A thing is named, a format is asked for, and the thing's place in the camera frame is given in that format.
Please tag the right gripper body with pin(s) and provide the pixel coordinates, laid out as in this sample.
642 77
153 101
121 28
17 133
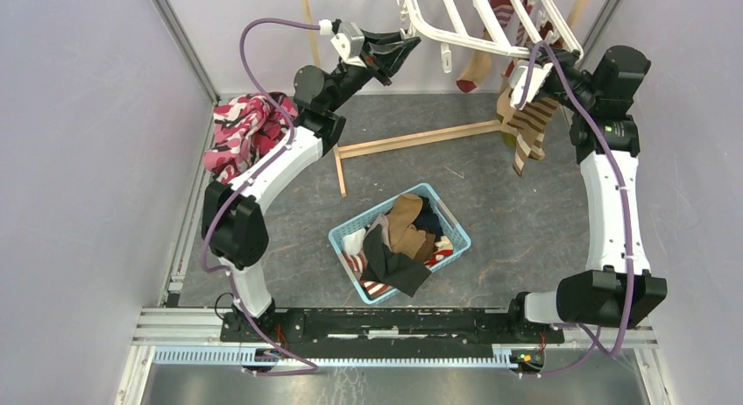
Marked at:
575 78

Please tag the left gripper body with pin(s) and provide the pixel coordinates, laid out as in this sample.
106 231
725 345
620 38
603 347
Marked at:
366 57

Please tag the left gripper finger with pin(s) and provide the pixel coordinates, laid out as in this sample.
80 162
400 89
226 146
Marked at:
392 58
390 41

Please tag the brown striped sock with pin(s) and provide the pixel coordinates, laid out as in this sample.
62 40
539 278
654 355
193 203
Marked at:
527 126

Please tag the black sock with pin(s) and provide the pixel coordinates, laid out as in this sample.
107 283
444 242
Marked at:
395 270

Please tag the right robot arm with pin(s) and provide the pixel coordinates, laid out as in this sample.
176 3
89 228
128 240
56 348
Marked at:
617 288

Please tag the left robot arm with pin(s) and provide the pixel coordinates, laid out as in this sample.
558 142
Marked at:
234 228

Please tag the wooden hanger stand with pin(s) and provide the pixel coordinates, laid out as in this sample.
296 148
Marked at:
429 137

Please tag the red purple striped sock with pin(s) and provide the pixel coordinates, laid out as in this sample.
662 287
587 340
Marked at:
503 11

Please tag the pink camouflage cloth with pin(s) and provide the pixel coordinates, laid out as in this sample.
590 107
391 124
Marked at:
246 129

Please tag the beige pink sock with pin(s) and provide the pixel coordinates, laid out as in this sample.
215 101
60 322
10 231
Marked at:
381 222

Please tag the navy blue sock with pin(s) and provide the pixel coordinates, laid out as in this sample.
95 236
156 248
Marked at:
428 221

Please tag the tan ribbed sock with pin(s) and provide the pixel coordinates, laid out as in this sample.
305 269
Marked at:
404 236

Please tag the light blue laundry basket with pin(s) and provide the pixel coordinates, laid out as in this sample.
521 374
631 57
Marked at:
452 229

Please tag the red santa sock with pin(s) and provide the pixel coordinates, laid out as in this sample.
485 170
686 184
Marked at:
443 250

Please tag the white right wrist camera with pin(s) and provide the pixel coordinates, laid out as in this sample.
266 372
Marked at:
525 82

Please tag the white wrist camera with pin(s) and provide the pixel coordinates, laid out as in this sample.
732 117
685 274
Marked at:
525 82
347 39

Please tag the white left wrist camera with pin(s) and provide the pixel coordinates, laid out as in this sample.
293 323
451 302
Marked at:
347 39

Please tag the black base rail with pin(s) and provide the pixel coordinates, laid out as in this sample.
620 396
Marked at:
390 333

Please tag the light blue cable tray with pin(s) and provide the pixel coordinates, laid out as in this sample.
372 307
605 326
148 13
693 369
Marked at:
264 357

